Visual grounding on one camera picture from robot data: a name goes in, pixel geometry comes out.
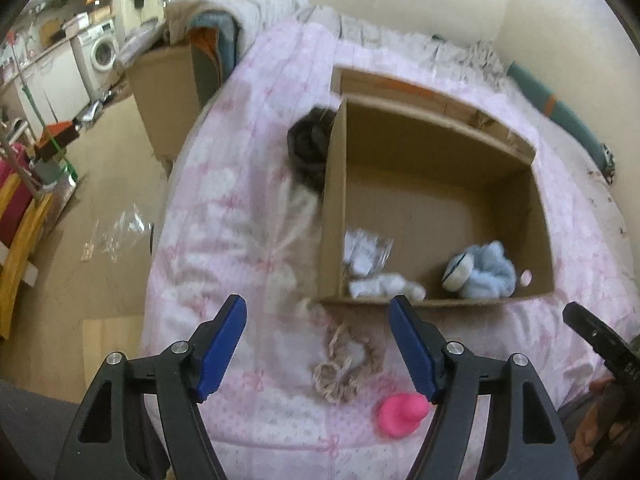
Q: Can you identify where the teal bolster pillow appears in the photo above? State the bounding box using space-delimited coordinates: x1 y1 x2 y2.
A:
506 62 616 184

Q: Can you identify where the clear plastic bag on floor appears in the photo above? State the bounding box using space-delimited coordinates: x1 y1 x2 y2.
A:
80 204 152 262

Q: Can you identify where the red suitcase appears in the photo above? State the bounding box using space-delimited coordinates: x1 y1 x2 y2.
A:
0 143 32 247

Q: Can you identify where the clear plastic packet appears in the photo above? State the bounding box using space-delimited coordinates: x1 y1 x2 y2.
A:
343 229 394 278

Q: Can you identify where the pink rubber toy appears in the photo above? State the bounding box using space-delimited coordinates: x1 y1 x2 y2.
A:
376 392 431 439

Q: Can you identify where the open cardboard box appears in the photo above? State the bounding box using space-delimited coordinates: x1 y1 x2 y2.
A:
318 66 555 308

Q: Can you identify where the person's right hand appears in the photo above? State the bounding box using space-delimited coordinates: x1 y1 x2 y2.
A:
570 376 639 467

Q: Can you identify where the white cabinet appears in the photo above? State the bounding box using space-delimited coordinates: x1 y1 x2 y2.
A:
15 42 90 132

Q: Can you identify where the white floral blanket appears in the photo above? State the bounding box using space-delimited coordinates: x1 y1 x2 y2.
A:
164 0 506 87

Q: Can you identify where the beige lace scrunchie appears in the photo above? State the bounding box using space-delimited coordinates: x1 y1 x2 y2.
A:
312 323 385 405

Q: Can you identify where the white fluffy soft item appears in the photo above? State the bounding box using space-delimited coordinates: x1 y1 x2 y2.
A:
348 273 426 301

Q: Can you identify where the yellow wooden frame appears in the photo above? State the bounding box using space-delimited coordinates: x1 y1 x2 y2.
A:
0 193 53 339

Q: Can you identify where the white washing machine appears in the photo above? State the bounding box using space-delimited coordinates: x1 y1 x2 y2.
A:
72 18 119 101

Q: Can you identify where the dark striped garment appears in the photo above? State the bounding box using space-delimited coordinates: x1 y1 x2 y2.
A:
286 106 336 195

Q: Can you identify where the light blue plush toy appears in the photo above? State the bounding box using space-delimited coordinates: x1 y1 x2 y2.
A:
440 240 516 300

